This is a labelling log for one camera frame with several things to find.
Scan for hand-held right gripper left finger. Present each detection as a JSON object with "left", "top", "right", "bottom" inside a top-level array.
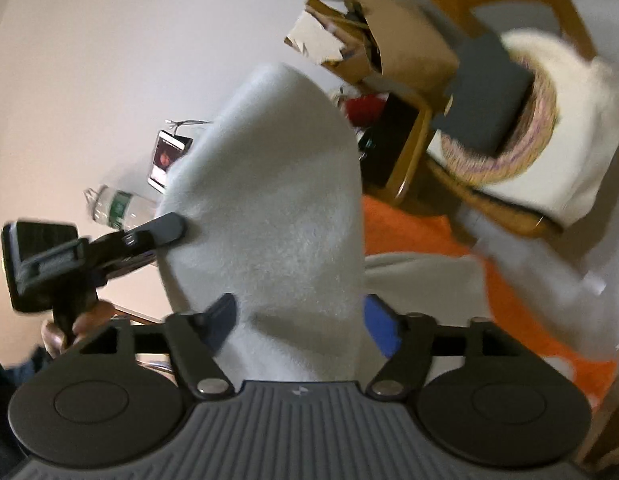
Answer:
[{"left": 80, "top": 292, "right": 239, "bottom": 401}]

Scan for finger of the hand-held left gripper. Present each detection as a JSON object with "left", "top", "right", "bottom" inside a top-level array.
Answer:
[{"left": 122, "top": 212, "right": 186, "bottom": 254}]

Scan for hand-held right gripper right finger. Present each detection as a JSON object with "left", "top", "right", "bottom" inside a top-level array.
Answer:
[{"left": 363, "top": 293, "right": 520, "bottom": 402}]

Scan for white towel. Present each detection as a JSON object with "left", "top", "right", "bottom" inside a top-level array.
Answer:
[{"left": 154, "top": 62, "right": 490, "bottom": 383}]

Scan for person's left forearm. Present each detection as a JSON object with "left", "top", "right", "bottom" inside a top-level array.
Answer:
[{"left": 0, "top": 345, "right": 53, "bottom": 471}]

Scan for person's left hand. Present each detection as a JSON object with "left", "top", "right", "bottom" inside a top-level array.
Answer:
[{"left": 40, "top": 301, "right": 118, "bottom": 362}]

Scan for clear water bottle green label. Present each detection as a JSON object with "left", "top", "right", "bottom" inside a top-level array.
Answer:
[{"left": 84, "top": 185, "right": 158, "bottom": 234}]

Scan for phone with lit screen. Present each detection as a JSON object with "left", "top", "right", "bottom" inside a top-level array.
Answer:
[{"left": 147, "top": 129, "right": 193, "bottom": 193}]

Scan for orange mat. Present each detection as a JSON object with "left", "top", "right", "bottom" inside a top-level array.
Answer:
[{"left": 362, "top": 195, "right": 618, "bottom": 401}]

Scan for wooden stool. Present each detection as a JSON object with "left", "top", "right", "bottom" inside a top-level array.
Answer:
[{"left": 362, "top": 92, "right": 435, "bottom": 206}]

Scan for black flat item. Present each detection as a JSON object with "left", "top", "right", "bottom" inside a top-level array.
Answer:
[{"left": 359, "top": 95, "right": 423, "bottom": 189}]

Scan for red cloth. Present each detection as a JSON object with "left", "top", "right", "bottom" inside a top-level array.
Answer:
[{"left": 342, "top": 92, "right": 390, "bottom": 127}]

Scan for dark grey cloth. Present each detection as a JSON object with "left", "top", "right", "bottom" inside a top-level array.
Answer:
[{"left": 432, "top": 32, "right": 535, "bottom": 156}]

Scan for woven basket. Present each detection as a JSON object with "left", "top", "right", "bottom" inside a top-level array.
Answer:
[{"left": 437, "top": 55, "right": 560, "bottom": 187}]

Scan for cream cushion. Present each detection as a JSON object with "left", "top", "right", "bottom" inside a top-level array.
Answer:
[{"left": 429, "top": 27, "right": 619, "bottom": 227}]

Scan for torn cardboard box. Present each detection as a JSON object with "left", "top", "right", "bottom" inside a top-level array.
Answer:
[{"left": 284, "top": 0, "right": 461, "bottom": 94}]

